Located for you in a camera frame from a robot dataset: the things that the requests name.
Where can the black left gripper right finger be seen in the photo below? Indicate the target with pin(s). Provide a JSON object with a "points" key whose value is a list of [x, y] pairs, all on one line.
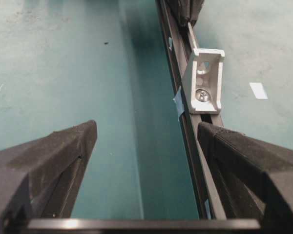
{"points": [[266, 169]]}

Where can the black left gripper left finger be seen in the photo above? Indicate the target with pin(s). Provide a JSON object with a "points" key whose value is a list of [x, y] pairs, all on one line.
{"points": [[42, 178]]}

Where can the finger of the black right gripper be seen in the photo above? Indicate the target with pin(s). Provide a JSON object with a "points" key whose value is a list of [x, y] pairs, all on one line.
{"points": [[180, 10], [195, 8]]}

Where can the light blue tape on table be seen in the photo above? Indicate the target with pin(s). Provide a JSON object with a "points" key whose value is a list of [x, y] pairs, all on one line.
{"points": [[258, 90]]}

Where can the long black aluminium rail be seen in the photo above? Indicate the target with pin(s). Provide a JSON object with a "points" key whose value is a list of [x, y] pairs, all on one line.
{"points": [[176, 45]]}

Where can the white corner bracket with hole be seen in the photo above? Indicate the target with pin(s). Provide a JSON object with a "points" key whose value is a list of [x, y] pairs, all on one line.
{"points": [[202, 81]]}

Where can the blue tape on rail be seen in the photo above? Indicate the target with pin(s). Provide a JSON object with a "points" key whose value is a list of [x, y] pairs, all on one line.
{"points": [[178, 102]]}

